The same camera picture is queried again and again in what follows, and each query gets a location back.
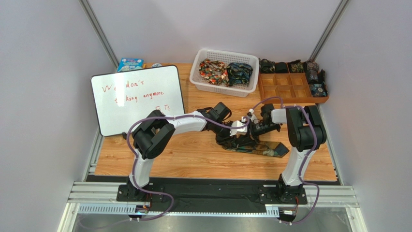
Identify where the blue brown floral tie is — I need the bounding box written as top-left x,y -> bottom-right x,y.
222,141 -> 290,158

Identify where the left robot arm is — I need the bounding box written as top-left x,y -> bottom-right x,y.
126,102 -> 253,190

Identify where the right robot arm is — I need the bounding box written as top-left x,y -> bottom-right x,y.
248,104 -> 327,202

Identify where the wooden compartment tray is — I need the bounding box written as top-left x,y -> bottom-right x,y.
258,72 -> 329,104

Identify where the white plastic basket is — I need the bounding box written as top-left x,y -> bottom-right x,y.
190,48 -> 260,97

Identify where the dark blue patterned tie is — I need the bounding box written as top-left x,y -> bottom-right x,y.
226,62 -> 253,87

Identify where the red floral tie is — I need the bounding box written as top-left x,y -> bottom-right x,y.
198,59 -> 229,87

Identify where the rolled black tie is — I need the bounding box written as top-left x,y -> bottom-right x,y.
275,62 -> 289,73

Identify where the rolled blue patterned tie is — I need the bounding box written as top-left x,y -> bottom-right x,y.
309,83 -> 328,97

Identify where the rolled green patterned tie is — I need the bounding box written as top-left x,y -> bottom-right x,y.
287,59 -> 304,73

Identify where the rolled dark grey tie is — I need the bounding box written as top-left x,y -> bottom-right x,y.
305,69 -> 326,85

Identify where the rolled grey patterned tie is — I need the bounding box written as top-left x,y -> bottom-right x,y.
303,60 -> 320,73

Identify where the blue red box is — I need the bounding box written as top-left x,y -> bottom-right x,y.
117,58 -> 144,73

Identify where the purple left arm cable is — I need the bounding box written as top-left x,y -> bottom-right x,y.
126,115 -> 251,222

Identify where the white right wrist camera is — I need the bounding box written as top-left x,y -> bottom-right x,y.
247,109 -> 259,124

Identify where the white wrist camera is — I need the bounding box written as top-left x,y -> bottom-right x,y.
230,118 -> 248,136
247,109 -> 259,124

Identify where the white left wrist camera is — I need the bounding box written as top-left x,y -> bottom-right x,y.
230,118 -> 248,136

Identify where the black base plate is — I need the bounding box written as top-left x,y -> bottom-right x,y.
86,176 -> 341,214

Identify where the white whiteboard black frame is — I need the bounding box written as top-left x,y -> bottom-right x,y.
90,65 -> 185,137

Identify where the aluminium frame rail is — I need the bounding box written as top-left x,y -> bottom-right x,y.
58,135 -> 367,232

